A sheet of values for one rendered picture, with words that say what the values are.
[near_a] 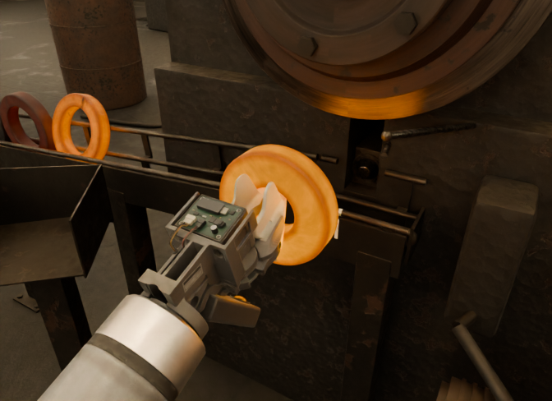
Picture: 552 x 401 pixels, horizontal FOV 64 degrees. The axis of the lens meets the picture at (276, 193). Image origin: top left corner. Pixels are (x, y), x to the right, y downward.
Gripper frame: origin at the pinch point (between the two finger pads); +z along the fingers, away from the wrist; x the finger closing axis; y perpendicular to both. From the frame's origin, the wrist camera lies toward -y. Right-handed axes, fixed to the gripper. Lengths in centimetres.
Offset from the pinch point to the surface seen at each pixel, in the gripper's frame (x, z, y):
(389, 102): -7.1, 20.5, 1.5
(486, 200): -22.3, 17.4, -9.5
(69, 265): 39.1, -11.8, -21.4
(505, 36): -19.4, 23.4, 11.1
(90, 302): 90, 2, -89
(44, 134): 80, 16, -23
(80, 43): 246, 145, -82
